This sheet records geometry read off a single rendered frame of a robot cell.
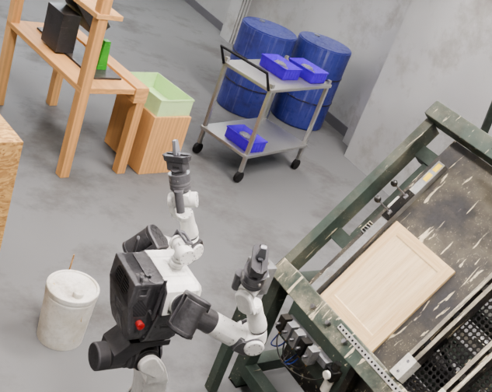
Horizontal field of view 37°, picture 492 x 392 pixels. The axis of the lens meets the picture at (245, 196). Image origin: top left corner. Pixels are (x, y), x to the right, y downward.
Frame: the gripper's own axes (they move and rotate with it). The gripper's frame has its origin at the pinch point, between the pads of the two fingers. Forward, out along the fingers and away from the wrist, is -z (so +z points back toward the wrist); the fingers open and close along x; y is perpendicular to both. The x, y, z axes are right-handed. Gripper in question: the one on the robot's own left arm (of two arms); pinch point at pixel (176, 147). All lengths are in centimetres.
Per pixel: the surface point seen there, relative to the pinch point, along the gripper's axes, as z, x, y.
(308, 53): 83, -187, -522
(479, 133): 32, 87, -144
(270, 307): 124, -9, -83
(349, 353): 121, 49, -55
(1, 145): 8, -99, 2
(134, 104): 60, -204, -225
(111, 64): 32, -236, -241
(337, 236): 88, 20, -112
